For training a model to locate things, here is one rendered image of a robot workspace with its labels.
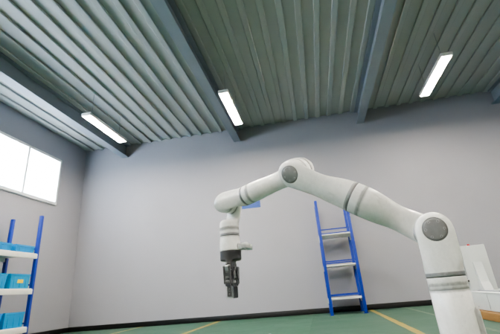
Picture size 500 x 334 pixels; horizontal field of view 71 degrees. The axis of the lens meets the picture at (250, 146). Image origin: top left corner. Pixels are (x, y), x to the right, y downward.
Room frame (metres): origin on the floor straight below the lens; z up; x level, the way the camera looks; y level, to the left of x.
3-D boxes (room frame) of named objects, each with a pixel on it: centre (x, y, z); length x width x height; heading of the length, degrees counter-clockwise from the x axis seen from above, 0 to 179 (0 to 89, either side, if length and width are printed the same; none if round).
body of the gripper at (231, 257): (1.29, 0.10, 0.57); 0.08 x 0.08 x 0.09
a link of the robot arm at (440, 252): (0.97, -0.47, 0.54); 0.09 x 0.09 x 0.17; 70
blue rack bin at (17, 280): (5.66, 3.90, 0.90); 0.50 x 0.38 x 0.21; 80
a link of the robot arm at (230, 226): (1.30, 0.09, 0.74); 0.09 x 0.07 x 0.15; 143
